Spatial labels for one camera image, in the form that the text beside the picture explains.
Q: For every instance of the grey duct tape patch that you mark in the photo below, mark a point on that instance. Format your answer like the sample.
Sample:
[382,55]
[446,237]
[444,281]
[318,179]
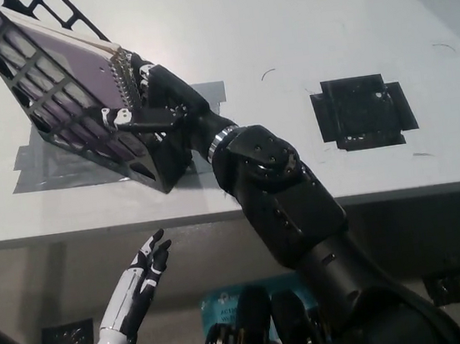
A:
[66,171]

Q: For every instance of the black lattice file shelf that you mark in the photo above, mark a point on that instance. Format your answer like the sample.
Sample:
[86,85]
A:
[170,166]

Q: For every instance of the teal cardboard box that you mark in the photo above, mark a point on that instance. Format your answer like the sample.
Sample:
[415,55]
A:
[217,303]

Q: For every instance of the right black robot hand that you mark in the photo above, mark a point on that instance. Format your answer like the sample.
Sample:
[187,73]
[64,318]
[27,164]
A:
[175,99]

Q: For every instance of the purple spiral notebook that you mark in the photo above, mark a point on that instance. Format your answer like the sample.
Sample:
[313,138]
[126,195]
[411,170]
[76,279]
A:
[83,68]

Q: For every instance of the black robot legs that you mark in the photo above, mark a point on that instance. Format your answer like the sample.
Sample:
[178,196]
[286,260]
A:
[250,337]

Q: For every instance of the black tape square patch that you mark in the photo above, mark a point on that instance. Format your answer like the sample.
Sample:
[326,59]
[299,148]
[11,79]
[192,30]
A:
[361,114]

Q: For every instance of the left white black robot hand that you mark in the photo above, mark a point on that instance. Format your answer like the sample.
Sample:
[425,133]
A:
[124,298]

